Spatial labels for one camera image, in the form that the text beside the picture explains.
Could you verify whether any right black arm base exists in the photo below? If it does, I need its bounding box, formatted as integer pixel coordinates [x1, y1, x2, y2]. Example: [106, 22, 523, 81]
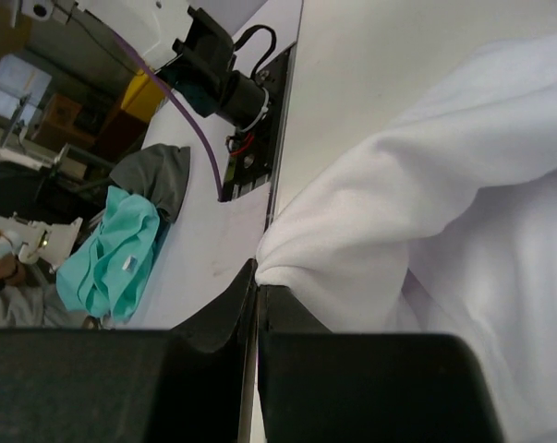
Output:
[158, 6, 292, 201]

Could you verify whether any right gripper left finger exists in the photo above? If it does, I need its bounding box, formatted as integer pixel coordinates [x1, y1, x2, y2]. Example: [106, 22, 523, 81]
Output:
[0, 260, 256, 442]

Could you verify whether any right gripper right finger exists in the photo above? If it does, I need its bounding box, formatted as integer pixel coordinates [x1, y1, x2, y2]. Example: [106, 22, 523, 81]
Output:
[259, 286, 503, 442]

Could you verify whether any white t shirt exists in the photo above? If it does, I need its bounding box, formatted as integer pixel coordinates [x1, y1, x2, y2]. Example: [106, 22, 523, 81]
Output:
[256, 33, 557, 442]

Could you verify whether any grey t shirt on ledge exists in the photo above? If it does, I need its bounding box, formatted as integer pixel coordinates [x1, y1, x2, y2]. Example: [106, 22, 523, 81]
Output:
[109, 143, 191, 223]

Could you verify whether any turquoise t shirt on ledge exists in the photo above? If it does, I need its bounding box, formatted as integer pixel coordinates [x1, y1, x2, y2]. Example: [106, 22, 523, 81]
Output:
[56, 186, 160, 322]

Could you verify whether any person in background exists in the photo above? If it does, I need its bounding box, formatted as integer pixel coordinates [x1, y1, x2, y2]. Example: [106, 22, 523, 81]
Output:
[0, 254, 98, 329]

